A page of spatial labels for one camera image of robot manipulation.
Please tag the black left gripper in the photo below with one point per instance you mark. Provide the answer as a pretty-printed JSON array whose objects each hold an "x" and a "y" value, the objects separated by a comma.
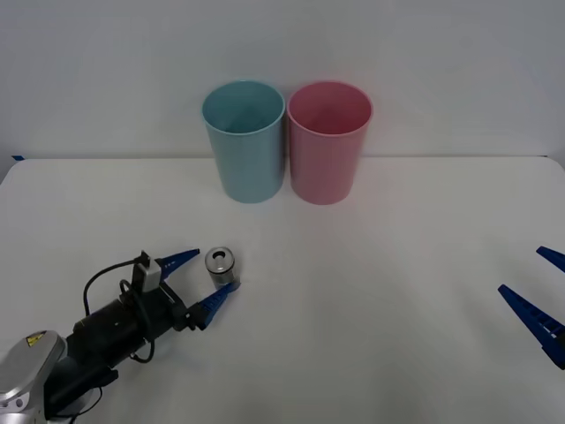
[{"x": 161, "y": 315}]

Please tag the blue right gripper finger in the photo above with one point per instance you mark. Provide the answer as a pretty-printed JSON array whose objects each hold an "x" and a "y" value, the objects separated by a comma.
[
  {"x": 554, "y": 256},
  {"x": 536, "y": 317}
]

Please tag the silver and black left arm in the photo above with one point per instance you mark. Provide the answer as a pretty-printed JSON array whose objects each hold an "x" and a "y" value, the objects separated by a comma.
[{"x": 101, "y": 331}]

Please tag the grey drink can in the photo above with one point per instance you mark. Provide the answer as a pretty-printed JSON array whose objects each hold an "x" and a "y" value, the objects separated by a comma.
[{"x": 222, "y": 268}]

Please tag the pale blue plastic bin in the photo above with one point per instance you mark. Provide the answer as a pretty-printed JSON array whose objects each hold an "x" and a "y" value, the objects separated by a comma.
[{"x": 249, "y": 159}]

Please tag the pink plastic bin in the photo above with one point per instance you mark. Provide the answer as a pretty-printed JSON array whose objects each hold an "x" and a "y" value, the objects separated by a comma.
[{"x": 324, "y": 163}]

